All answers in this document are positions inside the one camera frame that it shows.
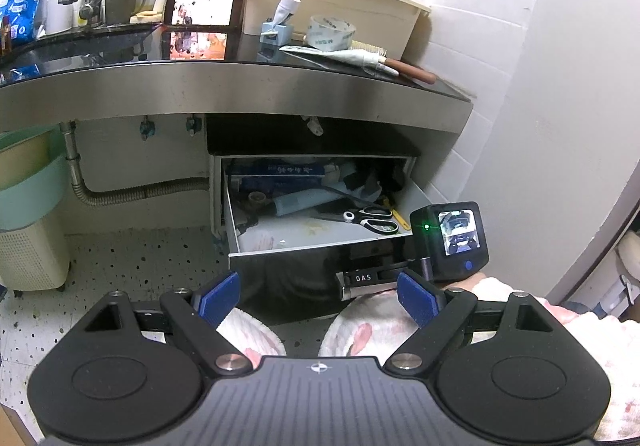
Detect mint green plastic basin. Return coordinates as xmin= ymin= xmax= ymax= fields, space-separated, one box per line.
xmin=1 ymin=126 xmax=68 ymax=231

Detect white toothpaste tube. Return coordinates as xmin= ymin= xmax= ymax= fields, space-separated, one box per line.
xmin=279 ymin=45 xmax=399 ymax=77

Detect yellow utility knife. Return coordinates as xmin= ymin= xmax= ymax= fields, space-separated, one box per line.
xmin=383 ymin=197 xmax=411 ymax=230

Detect beige perforated laundry basket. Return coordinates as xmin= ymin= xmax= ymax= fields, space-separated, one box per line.
xmin=0 ymin=212 xmax=70 ymax=292

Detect smartphone showing video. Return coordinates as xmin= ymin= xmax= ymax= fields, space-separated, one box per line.
xmin=163 ymin=0 xmax=243 ymax=28

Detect light blue cylinder tool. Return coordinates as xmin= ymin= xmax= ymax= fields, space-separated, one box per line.
xmin=273 ymin=187 xmax=361 ymax=217

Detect black drawer with metal handle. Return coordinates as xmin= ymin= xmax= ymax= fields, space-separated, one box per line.
xmin=209 ymin=150 xmax=427 ymax=323

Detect brush with brown wooden handle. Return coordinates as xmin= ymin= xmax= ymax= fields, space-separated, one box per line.
xmin=350 ymin=40 xmax=438 ymax=85

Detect blue box in drawer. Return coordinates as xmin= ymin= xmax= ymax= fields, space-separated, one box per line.
xmin=227 ymin=161 xmax=341 ymax=195

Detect blue holder with white tube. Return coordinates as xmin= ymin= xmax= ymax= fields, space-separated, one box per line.
xmin=259 ymin=0 xmax=300 ymax=47

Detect black white handled scissors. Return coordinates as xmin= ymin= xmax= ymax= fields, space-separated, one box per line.
xmin=312 ymin=206 xmax=399 ymax=235

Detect grey metal cup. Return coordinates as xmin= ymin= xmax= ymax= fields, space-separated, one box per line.
xmin=104 ymin=0 xmax=145 ymax=25

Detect person right hand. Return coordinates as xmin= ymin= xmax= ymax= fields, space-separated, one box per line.
xmin=440 ymin=273 xmax=487 ymax=291

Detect white strawberry patterned right sleeve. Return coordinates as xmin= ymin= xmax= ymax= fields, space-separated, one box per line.
xmin=319 ymin=291 xmax=639 ymax=445

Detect white hook under counter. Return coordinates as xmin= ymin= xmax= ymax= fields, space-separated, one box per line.
xmin=303 ymin=117 xmax=323 ymax=137

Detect white strawberry patterned left sleeve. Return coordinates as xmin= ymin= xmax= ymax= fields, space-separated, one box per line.
xmin=217 ymin=308 xmax=286 ymax=369

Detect clear packing tape roll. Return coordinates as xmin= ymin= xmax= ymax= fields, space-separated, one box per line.
xmin=305 ymin=14 xmax=356 ymax=51

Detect white strawberry patterned sleeve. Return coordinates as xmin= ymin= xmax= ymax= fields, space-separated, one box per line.
xmin=319 ymin=291 xmax=639 ymax=445
xmin=217 ymin=308 xmax=286 ymax=369

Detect stainless edged black countertop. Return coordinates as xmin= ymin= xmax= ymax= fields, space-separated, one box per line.
xmin=1 ymin=24 xmax=472 ymax=134

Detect corrugated metal drain hose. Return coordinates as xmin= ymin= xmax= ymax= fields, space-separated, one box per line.
xmin=60 ymin=121 xmax=212 ymax=208

